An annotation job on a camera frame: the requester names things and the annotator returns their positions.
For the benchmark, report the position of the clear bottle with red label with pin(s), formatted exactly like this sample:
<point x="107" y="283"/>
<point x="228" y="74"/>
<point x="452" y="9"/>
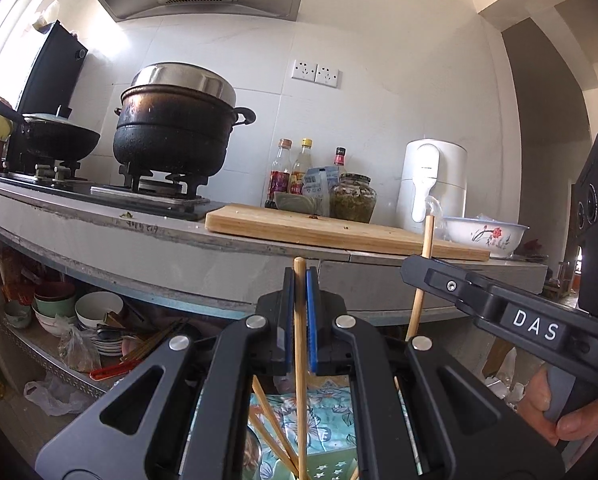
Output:
<point x="281" y="175"/>

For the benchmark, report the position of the crumpled clear plastic bag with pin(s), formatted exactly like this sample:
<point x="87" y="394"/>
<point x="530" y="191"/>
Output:
<point x="54" y="396"/>

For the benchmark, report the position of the metal shelf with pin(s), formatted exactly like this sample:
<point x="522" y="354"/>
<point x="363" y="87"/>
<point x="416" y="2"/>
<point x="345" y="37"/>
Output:
<point x="34" y="355"/>

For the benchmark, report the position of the blue white packet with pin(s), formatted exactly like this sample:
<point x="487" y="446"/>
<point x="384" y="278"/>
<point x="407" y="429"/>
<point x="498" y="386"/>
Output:
<point x="319" y="185"/>

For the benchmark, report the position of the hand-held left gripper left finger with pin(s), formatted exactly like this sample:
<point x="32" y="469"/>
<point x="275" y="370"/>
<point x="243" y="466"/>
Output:
<point x="290" y="320"/>

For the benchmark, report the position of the floral turquoise blanket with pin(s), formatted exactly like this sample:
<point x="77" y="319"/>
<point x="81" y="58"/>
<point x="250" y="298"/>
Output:
<point x="324" y="410"/>

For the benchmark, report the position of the green star-cut utensil holder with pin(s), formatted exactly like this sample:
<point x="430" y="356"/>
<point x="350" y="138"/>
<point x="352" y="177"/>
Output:
<point x="329" y="470"/>

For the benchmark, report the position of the white wall socket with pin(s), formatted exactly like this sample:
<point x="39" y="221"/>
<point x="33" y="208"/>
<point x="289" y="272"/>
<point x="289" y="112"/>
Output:
<point x="327" y="75"/>
<point x="304" y="70"/>

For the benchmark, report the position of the red snack packets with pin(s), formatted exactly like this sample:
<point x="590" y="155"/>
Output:
<point x="14" y="280"/>

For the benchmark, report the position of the small green dish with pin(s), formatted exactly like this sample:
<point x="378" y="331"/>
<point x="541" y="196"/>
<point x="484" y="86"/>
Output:
<point x="294" y="201"/>

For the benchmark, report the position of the black box appliance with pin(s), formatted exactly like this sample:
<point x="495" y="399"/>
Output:
<point x="49" y="70"/>

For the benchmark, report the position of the white ceramic bowl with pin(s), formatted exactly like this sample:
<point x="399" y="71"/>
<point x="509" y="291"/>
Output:
<point x="99" y="307"/>

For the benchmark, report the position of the black pan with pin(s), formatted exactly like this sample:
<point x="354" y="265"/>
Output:
<point x="529" y="257"/>

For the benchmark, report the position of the stack of ceramic bowls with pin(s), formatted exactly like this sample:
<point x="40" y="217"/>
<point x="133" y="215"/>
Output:
<point x="54" y="305"/>

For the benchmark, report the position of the wooden cutting board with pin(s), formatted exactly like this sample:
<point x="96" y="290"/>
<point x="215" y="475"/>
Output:
<point x="329" y="230"/>

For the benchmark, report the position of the stack of white plates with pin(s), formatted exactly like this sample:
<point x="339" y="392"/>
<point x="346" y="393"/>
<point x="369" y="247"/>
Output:
<point x="108" y="345"/>

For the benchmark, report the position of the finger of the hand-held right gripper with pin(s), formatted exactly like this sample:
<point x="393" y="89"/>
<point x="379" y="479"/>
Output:
<point x="449" y="285"/>

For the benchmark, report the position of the small ceramic bowl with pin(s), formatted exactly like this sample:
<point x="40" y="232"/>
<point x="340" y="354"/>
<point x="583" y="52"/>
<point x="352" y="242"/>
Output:
<point x="16" y="315"/>

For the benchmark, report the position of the steel pot lid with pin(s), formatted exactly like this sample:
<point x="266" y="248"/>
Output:
<point x="184" y="80"/>

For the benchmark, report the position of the black cooking pot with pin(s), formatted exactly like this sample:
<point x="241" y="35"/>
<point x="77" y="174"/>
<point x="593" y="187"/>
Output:
<point x="169" y="135"/>

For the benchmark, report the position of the white floral enamel bowl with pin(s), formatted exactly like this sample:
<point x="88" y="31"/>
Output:
<point x="484" y="237"/>

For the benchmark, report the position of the gas stove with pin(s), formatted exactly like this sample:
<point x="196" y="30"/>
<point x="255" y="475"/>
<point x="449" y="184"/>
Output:
<point x="129" y="192"/>

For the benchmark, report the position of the white kitchen appliance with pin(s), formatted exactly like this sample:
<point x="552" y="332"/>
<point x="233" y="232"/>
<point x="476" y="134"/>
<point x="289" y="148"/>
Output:
<point x="431" y="180"/>

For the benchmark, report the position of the grey concrete counter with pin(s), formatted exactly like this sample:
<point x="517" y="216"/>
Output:
<point x="129" y="245"/>

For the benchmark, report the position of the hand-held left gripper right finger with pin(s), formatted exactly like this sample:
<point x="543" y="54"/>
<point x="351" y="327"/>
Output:
<point x="311" y="320"/>

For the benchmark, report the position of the glass jar of pickles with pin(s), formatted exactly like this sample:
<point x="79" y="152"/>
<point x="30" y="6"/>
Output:
<point x="353" y="197"/>

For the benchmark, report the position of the yellow-capped bottle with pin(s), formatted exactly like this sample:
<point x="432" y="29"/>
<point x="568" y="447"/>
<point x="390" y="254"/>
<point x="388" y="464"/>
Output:
<point x="303" y="165"/>

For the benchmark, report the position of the bamboo chopstick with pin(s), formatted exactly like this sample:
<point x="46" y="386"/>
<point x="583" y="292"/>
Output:
<point x="274" y="430"/>
<point x="424" y="250"/>
<point x="266" y="442"/>

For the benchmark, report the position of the white plastic bag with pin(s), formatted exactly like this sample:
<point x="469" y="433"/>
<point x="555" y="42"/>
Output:
<point x="501" y="385"/>

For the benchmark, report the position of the bundle of brown chopsticks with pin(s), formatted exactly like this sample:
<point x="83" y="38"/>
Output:
<point x="149" y="345"/>

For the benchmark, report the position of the person's right hand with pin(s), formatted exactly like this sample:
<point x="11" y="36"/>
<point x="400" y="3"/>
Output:
<point x="534" y="400"/>

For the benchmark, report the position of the black wok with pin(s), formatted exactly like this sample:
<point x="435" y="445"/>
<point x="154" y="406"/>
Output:
<point x="54" y="137"/>

